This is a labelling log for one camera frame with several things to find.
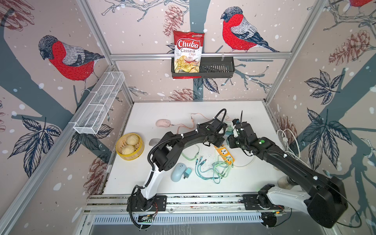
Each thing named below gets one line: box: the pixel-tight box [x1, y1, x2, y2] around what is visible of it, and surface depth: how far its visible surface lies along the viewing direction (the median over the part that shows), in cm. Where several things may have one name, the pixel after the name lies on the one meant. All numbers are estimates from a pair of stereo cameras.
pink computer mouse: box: [155, 118, 171, 129], surface depth 107 cm
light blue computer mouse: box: [170, 162, 187, 183], surface depth 84 cm
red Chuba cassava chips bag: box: [172, 29, 205, 80], surface depth 87 cm
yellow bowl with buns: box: [115, 132, 145, 161], surface depth 93 cm
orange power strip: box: [213, 144, 236, 165], surface depth 90 cm
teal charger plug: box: [183, 167, 192, 180], surface depth 83 cm
